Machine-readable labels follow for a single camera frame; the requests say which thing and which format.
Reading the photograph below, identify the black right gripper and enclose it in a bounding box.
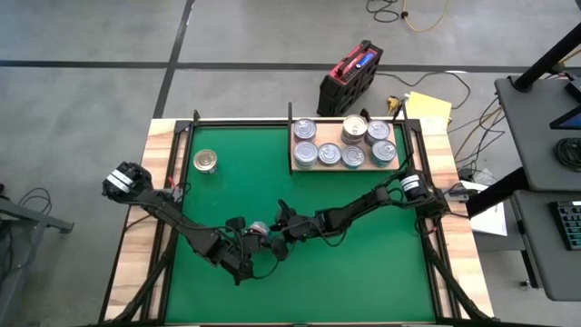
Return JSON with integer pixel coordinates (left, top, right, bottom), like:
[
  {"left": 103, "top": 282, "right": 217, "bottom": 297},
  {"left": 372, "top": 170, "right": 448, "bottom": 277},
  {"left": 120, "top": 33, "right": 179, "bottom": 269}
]
[{"left": 267, "top": 199, "right": 328, "bottom": 261}]

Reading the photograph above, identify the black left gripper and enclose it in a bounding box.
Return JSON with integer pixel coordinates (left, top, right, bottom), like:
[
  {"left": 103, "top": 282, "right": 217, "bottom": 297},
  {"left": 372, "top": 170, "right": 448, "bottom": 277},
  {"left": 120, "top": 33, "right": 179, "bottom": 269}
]
[{"left": 212, "top": 216, "right": 272, "bottom": 286}]

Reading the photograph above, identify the blue red tuna can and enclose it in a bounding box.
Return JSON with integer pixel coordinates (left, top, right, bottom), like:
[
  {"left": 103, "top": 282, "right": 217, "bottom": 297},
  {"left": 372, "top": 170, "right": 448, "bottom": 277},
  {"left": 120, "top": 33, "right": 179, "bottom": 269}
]
[
  {"left": 192, "top": 148, "right": 219, "bottom": 174},
  {"left": 248, "top": 221, "right": 271, "bottom": 238}
]

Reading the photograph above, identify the large green tuna can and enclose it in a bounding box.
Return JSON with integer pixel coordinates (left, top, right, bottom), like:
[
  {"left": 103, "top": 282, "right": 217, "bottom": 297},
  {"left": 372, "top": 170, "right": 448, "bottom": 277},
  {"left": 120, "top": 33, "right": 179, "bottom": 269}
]
[{"left": 292, "top": 140, "right": 320, "bottom": 168}]

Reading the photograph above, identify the blue yellow tuna can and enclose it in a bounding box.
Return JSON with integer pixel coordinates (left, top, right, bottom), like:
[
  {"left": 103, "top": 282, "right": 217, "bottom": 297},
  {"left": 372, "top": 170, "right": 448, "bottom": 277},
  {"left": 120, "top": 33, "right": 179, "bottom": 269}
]
[{"left": 340, "top": 144, "right": 366, "bottom": 171}]

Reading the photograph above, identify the blue Wild Planet can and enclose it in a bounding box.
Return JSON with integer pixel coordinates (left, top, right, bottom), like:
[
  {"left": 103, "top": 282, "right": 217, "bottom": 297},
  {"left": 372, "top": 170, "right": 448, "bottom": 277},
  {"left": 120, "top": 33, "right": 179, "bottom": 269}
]
[{"left": 340, "top": 114, "right": 369, "bottom": 140}]

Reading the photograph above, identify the teal tuna can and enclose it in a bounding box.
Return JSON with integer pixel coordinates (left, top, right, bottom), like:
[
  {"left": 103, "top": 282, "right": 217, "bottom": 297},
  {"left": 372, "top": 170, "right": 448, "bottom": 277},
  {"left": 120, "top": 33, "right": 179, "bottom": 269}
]
[{"left": 370, "top": 139, "right": 399, "bottom": 165}]

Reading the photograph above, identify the large silver lid can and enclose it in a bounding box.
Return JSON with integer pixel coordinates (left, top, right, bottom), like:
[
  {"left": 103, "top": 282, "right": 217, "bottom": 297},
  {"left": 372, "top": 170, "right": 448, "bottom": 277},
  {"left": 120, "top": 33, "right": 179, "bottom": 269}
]
[{"left": 364, "top": 119, "right": 391, "bottom": 143}]

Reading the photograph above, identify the wooden shelf board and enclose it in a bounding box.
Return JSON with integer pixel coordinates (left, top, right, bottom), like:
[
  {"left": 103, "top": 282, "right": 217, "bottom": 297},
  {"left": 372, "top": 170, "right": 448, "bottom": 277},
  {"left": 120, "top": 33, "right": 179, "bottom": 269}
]
[{"left": 290, "top": 122, "right": 401, "bottom": 173}]

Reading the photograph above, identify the green table mat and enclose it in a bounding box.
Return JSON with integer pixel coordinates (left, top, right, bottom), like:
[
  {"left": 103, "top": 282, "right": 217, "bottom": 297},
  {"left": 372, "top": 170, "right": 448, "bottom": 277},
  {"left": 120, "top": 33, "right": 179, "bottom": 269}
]
[{"left": 163, "top": 124, "right": 438, "bottom": 324}]

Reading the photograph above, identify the red black tool case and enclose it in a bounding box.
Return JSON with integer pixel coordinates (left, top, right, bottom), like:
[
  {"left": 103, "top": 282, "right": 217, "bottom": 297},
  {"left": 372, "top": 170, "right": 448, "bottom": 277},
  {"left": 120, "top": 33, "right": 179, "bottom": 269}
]
[{"left": 316, "top": 39, "right": 385, "bottom": 118}]

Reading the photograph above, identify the yellow paper pad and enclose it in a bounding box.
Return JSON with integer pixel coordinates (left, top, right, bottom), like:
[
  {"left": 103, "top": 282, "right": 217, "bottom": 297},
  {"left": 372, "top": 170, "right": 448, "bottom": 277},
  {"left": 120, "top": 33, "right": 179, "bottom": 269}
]
[{"left": 403, "top": 91, "right": 453, "bottom": 133}]

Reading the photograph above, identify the crumpled white paper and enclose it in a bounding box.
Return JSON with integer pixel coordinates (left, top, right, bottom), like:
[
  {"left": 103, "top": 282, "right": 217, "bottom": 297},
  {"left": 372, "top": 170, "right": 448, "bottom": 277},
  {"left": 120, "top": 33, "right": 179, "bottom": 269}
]
[{"left": 456, "top": 166, "right": 497, "bottom": 188}]

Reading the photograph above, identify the white paper sheet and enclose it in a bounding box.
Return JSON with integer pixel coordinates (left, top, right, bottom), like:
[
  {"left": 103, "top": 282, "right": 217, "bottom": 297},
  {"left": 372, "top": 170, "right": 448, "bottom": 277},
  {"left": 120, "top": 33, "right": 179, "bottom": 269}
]
[{"left": 469, "top": 202, "right": 508, "bottom": 237}]

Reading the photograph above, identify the grey metal stand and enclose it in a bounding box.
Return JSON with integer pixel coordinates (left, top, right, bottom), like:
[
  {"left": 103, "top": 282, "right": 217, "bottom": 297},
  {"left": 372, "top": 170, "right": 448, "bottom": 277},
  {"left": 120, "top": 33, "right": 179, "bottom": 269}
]
[{"left": 0, "top": 181, "right": 76, "bottom": 327}]

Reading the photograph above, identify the black desk leg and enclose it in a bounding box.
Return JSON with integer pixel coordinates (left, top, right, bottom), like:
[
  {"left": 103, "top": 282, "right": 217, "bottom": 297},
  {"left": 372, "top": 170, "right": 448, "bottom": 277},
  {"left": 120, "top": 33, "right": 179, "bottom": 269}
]
[{"left": 516, "top": 213, "right": 542, "bottom": 291}]

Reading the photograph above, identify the grey desk with keyboard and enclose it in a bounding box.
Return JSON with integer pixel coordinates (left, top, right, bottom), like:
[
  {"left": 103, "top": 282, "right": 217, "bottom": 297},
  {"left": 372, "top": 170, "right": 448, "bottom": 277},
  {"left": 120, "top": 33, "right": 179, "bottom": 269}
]
[{"left": 512, "top": 189, "right": 581, "bottom": 302}]

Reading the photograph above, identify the black backlit keyboard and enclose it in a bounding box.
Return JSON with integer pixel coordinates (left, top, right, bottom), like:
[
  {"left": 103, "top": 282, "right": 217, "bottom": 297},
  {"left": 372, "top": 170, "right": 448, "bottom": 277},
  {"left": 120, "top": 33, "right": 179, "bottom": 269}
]
[{"left": 547, "top": 199, "right": 581, "bottom": 252}]

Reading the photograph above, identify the tablet with blue screen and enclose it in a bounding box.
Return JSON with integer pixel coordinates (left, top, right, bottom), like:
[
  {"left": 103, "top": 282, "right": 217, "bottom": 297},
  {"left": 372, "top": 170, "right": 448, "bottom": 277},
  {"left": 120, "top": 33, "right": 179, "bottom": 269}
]
[{"left": 548, "top": 103, "right": 581, "bottom": 132}]

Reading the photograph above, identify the black slanted pole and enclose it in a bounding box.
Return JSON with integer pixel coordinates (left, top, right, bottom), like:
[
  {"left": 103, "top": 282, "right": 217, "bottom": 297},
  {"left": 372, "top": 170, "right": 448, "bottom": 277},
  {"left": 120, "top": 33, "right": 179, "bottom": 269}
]
[{"left": 511, "top": 21, "right": 581, "bottom": 94}]

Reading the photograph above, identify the black desk device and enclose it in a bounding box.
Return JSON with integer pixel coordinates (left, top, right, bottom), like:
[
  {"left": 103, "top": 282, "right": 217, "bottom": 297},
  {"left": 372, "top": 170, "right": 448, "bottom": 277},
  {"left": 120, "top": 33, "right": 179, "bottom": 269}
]
[{"left": 565, "top": 74, "right": 581, "bottom": 104}]

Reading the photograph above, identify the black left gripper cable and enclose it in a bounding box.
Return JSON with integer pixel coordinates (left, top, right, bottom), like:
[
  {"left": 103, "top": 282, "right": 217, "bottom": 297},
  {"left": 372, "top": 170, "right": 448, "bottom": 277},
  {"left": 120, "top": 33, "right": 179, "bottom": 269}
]
[{"left": 251, "top": 252, "right": 281, "bottom": 281}]

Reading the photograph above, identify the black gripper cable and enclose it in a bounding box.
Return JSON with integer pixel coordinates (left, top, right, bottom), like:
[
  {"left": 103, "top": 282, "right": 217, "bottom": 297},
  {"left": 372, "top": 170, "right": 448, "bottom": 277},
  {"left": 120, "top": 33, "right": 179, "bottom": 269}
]
[
  {"left": 251, "top": 252, "right": 281, "bottom": 281},
  {"left": 317, "top": 221, "right": 350, "bottom": 249}
]

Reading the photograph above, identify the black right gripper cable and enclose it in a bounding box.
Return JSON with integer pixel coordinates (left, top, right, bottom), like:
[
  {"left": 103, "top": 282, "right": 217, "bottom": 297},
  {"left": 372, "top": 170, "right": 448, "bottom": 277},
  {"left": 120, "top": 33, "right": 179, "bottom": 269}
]
[{"left": 317, "top": 221, "right": 350, "bottom": 249}]

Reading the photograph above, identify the black table frame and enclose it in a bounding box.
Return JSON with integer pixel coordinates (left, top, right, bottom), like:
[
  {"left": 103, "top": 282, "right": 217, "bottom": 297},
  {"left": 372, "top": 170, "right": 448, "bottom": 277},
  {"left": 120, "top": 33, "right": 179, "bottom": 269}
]
[{"left": 97, "top": 108, "right": 500, "bottom": 327}]

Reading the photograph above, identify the thin black cable loop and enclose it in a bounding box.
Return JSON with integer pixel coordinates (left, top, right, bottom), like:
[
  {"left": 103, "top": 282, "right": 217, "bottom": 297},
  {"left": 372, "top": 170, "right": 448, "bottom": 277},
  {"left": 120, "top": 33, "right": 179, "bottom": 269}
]
[{"left": 16, "top": 186, "right": 54, "bottom": 214}]

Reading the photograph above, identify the black looped floor cable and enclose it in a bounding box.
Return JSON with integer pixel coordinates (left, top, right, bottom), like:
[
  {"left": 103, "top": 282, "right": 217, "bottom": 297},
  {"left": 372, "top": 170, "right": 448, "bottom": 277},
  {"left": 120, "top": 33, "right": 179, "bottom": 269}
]
[{"left": 365, "top": 0, "right": 401, "bottom": 24}]

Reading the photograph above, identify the black cable bundle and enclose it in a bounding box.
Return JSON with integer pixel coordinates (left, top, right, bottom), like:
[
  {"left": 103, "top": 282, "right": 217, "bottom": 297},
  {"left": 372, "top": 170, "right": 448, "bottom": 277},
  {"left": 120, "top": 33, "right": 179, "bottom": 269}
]
[{"left": 453, "top": 95, "right": 507, "bottom": 167}]

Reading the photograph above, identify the orange floor cable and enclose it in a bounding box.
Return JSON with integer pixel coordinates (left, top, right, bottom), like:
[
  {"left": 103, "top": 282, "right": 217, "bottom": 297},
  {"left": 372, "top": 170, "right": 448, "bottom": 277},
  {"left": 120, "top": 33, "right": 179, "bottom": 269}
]
[{"left": 400, "top": 0, "right": 449, "bottom": 34}]

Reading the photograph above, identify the coiled black cable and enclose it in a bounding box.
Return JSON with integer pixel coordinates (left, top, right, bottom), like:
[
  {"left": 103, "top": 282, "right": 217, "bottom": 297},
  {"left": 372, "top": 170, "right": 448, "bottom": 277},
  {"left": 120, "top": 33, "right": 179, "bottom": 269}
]
[{"left": 552, "top": 137, "right": 581, "bottom": 173}]

